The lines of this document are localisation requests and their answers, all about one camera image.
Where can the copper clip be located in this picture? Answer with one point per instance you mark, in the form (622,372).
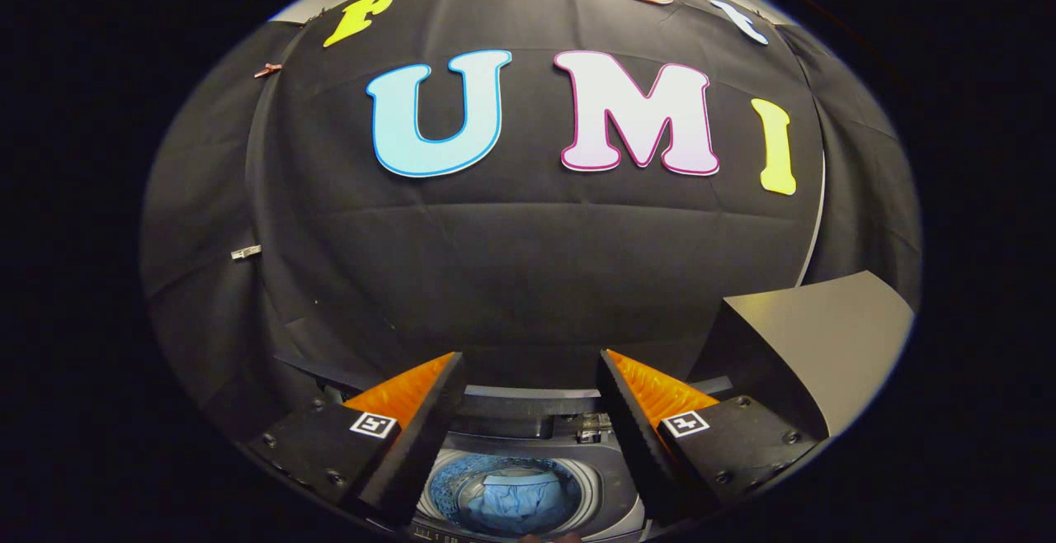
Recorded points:
(268,71)

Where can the silver clip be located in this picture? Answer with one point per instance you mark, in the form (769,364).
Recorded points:
(246,252)

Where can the light blue button shirt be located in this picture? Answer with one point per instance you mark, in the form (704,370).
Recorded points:
(511,498)

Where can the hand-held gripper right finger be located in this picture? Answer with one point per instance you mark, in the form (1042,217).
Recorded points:
(635,444)

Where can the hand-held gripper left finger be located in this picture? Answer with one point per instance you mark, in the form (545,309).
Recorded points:
(421,444)

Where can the black backdrop cloth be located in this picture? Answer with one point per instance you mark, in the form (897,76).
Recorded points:
(528,262)

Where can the dark grey washing machine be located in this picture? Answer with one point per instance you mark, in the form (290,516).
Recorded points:
(610,485)

